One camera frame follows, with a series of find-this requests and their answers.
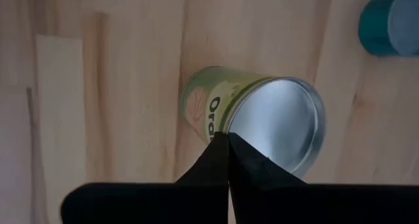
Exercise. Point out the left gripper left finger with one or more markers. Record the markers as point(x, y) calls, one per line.
point(163, 204)

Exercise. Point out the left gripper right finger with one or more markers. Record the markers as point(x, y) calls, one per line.
point(294, 204)

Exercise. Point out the green oranges can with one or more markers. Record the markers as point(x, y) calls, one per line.
point(262, 119)

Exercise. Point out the teal tuna fish can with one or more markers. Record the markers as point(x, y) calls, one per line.
point(379, 27)

